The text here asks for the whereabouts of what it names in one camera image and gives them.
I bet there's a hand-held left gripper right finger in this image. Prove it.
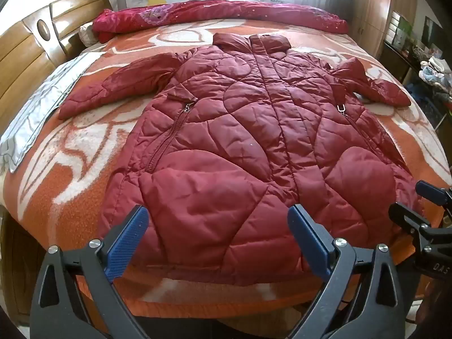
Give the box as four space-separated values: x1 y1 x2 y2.
286 204 407 339

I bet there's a light pillow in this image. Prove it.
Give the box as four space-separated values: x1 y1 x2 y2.
78 24 98 47

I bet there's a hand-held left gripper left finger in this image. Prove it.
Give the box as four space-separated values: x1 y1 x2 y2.
30 205 151 339

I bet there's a dark flat screen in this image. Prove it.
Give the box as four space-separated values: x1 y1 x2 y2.
422 16 444 49

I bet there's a stack of white boxes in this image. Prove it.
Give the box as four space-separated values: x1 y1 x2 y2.
386 10 414 48

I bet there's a red floral quilt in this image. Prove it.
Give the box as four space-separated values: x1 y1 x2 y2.
92 1 349 44

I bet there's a pile of colourful clothes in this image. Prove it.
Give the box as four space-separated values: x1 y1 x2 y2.
418 56 452 97

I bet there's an orange and white blanket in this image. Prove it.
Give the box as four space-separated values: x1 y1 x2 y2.
2 19 446 325

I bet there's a dark red quilted jacket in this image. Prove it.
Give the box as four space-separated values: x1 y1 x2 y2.
57 32 424 285

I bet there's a grey sheet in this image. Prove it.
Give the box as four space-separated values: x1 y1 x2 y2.
0 54 93 174

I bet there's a wooden headboard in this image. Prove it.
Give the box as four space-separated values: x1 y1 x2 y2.
0 0 114 139

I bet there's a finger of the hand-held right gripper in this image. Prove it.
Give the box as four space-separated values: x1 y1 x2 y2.
388 201 443 236
415 180 452 207

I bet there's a wooden wardrobe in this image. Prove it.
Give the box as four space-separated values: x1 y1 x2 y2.
352 0 397 59

